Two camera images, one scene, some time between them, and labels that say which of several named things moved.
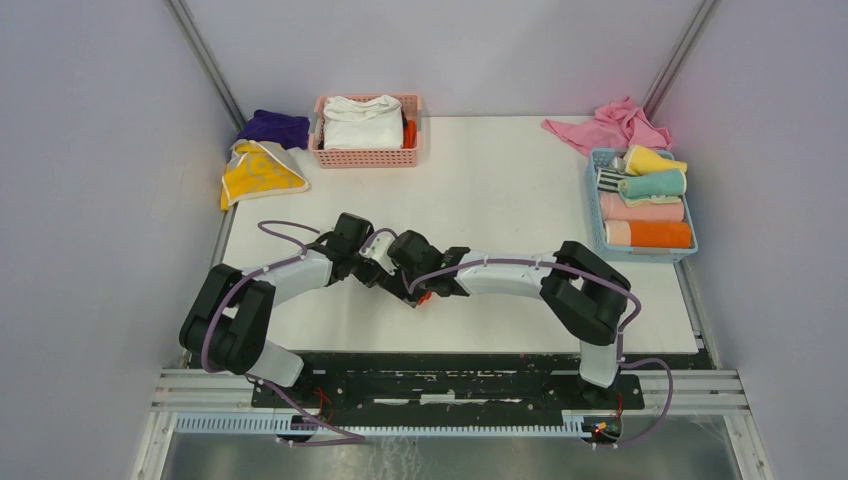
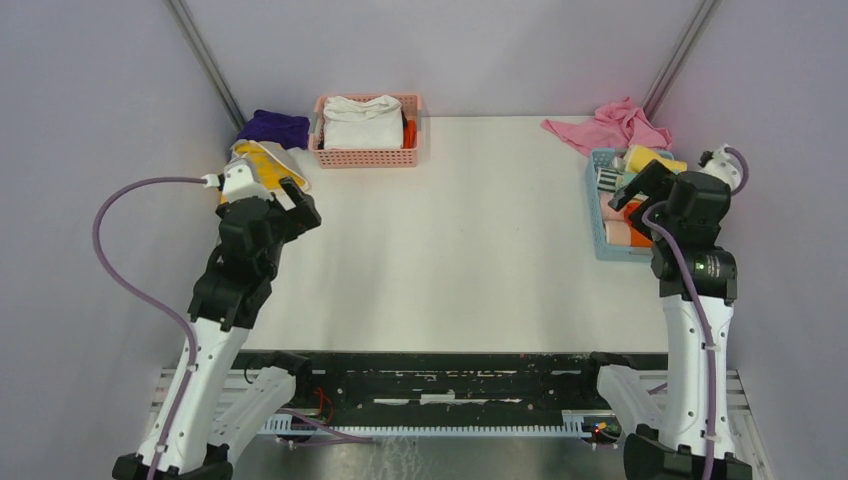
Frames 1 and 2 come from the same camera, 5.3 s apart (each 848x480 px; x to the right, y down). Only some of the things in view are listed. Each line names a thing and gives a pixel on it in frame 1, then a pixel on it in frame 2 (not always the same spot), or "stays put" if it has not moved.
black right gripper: (409, 296) → (655, 179)
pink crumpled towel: (617, 125) stays put
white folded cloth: (374, 122) stays put
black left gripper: (371, 276) → (305, 215)
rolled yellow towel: (639, 159) stays put
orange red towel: (426, 297) → (637, 239)
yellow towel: (255, 170) stays put
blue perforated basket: (598, 159) stays put
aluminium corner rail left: (207, 63) stays put
